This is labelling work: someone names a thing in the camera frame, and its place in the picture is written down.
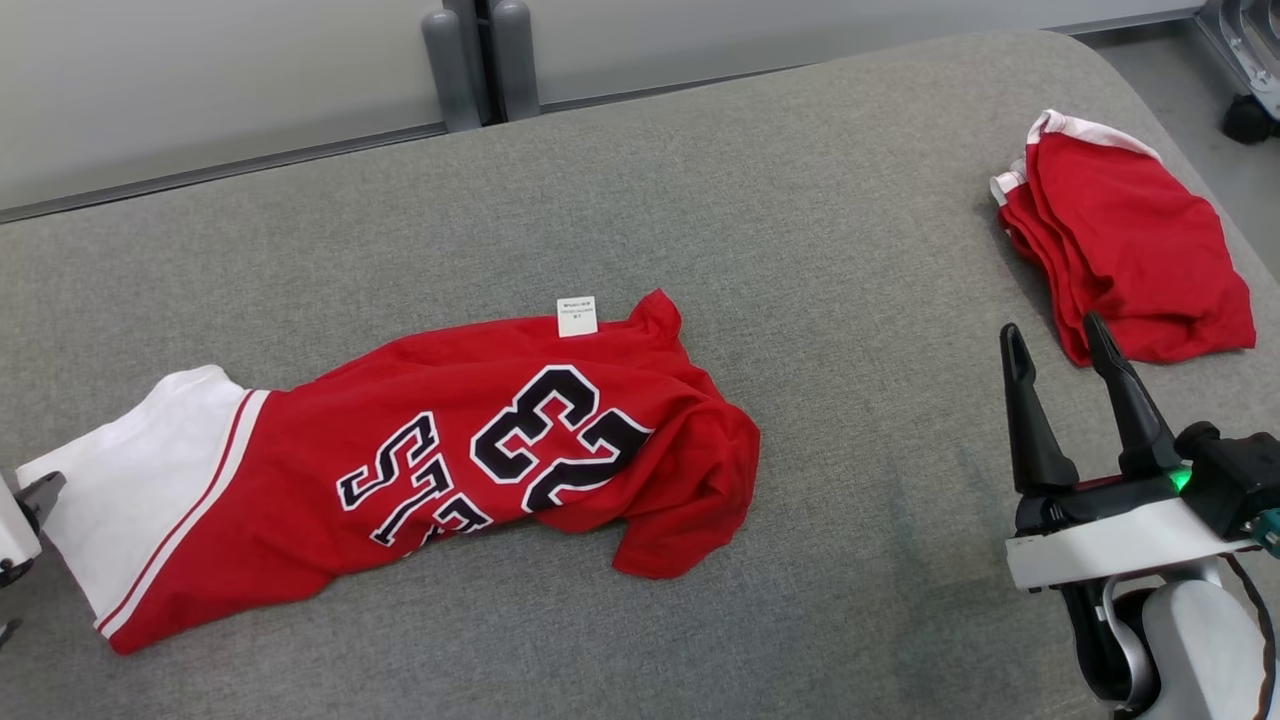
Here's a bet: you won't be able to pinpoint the red jersey with number 23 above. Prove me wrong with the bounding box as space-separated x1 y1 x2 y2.
15 290 762 657

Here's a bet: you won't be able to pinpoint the red shorts with white band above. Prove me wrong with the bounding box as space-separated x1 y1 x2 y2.
990 110 1257 367

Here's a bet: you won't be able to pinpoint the grey metal partition post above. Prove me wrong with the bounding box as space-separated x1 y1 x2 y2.
443 0 531 127

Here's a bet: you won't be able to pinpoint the grey metal stand with casters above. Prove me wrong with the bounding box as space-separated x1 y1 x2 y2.
1195 0 1280 146

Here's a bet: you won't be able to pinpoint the grey cylindrical post bumper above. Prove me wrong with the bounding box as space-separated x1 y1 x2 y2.
422 8 482 134
490 0 542 123

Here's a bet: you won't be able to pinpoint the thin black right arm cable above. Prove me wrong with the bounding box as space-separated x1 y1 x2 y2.
1225 555 1280 720

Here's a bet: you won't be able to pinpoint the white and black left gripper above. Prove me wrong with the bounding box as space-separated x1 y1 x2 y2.
0 472 67 587

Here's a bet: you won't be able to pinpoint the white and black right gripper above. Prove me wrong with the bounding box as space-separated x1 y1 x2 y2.
1000 312 1256 593

